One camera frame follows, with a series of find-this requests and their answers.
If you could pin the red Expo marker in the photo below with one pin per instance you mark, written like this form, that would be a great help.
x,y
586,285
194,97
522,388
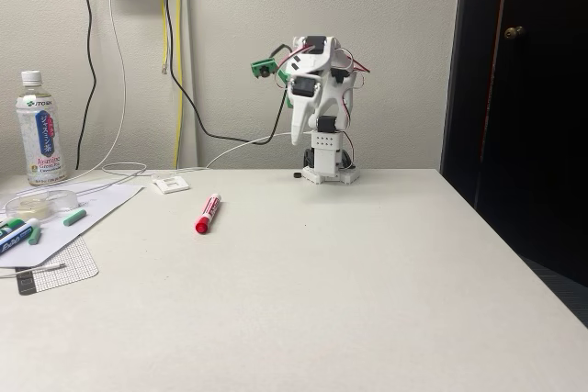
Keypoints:
x,y
207,215

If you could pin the green Expo marker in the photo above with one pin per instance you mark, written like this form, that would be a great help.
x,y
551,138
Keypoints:
x,y
11,226

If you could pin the blue Expo marker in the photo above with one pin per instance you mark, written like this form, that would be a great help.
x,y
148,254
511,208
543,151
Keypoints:
x,y
16,240

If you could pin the white square adapter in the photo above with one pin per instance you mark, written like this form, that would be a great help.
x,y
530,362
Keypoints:
x,y
170,184

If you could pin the white paper sheet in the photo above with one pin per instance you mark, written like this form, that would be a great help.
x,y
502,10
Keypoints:
x,y
101,199

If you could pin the brass door knob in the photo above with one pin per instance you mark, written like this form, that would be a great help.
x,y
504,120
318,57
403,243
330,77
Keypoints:
x,y
513,32

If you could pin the green chalk piece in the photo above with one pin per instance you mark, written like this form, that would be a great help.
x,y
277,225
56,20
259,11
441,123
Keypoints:
x,y
35,236
75,217

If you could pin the dark door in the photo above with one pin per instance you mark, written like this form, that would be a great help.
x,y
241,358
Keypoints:
x,y
542,135

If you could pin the clear plastic round dish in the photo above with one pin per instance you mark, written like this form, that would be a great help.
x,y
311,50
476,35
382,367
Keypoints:
x,y
59,199

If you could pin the jasmine green tea bottle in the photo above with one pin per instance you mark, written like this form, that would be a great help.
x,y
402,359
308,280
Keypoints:
x,y
41,135

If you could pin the green camera mount with camera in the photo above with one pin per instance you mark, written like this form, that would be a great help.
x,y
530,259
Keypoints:
x,y
262,68

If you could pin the white wall conduit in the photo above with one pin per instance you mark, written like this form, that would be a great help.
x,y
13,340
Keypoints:
x,y
189,66

